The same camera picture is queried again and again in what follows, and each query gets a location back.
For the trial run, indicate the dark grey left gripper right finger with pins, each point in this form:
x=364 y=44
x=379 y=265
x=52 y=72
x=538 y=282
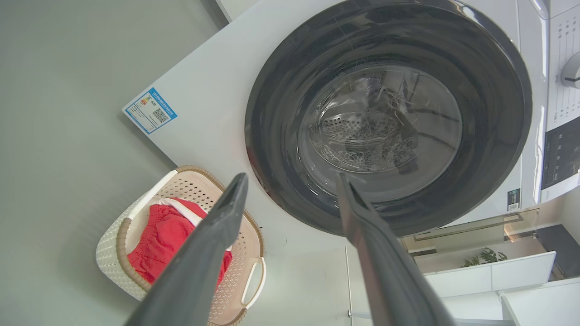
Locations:
x=389 y=271

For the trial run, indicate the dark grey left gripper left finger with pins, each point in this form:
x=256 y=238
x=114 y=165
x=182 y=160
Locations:
x=195 y=267

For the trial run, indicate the white perforated laundry basket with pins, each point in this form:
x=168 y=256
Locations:
x=113 y=249

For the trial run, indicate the red garment with white trim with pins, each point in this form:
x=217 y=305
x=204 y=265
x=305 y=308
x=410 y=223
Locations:
x=158 y=240

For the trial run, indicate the green potted plant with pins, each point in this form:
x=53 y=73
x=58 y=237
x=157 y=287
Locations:
x=484 y=257

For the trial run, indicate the white low cabinet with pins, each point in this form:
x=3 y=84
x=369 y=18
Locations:
x=494 y=274

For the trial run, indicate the white front-load washing machine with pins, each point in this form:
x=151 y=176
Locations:
x=217 y=136

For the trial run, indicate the small black label sticker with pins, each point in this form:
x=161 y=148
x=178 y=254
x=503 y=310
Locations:
x=513 y=199

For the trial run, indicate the dark round washing machine door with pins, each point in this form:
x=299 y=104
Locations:
x=389 y=113

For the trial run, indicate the blue energy label sticker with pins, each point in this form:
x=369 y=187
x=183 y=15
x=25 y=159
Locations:
x=150 y=110

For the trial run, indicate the silver washing machine dial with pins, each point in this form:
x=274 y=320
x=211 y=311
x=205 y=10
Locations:
x=572 y=71

